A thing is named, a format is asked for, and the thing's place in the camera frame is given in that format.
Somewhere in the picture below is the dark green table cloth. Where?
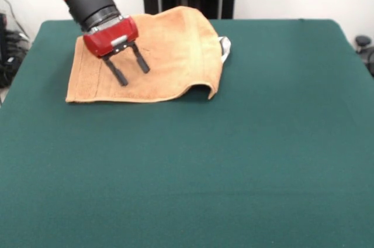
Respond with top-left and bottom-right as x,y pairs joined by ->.
0,18 -> 374,248

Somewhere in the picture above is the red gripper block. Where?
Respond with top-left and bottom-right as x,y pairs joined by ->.
83,16 -> 151,87

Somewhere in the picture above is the tan terry towel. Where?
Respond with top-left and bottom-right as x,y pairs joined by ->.
65,5 -> 233,104

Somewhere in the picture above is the grey office chair base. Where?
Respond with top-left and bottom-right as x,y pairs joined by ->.
355,35 -> 374,78

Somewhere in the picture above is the black equipment pile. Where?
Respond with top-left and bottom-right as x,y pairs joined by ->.
0,12 -> 32,89

